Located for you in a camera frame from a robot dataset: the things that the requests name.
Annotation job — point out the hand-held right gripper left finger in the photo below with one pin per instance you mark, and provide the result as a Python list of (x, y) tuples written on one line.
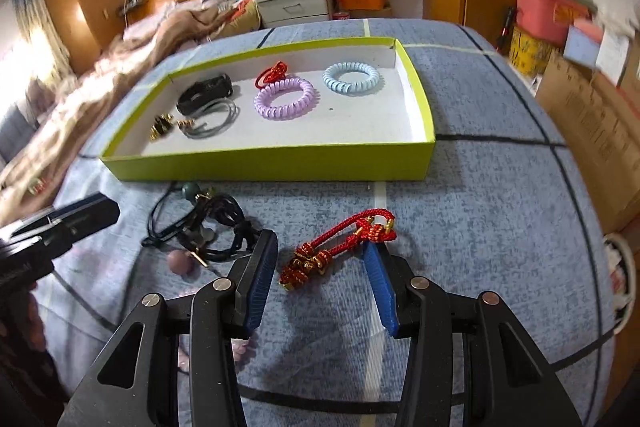
[(257, 287)]

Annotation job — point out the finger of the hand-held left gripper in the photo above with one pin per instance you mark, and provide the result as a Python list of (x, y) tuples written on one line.
[(82, 212), (32, 219)]

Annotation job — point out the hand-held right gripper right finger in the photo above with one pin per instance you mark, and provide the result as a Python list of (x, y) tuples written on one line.
[(381, 294)]

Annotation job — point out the green cardboard box tray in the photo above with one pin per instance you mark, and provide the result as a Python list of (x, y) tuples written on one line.
[(310, 127)]

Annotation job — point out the red knot charm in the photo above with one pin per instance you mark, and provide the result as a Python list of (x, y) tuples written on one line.
[(270, 74)]

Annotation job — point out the blue plaid bedsheet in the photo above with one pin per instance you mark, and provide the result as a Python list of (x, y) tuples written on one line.
[(475, 232)]

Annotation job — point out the brown printed blanket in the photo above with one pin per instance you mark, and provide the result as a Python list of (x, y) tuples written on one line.
[(100, 97)]

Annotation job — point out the window curtain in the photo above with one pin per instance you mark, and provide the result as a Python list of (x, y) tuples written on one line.
[(42, 42)]

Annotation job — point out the yellow pillow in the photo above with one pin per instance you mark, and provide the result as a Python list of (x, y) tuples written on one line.
[(245, 19)]

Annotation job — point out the large cardboard box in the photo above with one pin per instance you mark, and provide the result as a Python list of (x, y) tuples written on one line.
[(595, 137)]

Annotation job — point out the red tin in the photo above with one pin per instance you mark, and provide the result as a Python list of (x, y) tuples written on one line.
[(343, 15)]

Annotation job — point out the yellow patterned box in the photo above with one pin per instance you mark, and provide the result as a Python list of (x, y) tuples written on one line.
[(530, 49)]

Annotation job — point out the orange box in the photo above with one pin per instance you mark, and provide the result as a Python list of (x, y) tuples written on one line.
[(362, 2)]

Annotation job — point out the pink plastic bin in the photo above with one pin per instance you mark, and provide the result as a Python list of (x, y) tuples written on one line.
[(545, 14)]

